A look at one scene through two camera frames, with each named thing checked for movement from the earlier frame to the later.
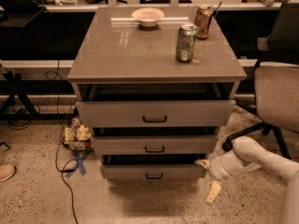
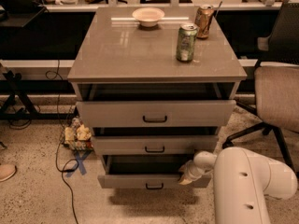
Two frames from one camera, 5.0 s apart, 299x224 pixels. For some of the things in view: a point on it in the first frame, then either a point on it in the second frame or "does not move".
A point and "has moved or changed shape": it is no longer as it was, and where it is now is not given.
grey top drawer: x=156 y=113 does not move
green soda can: x=186 y=41 does not move
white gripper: x=216 y=169 -> x=193 y=172
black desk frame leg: x=12 y=88 does not move
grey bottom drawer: x=151 y=166 has moved or changed shape
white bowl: x=148 y=17 does not move
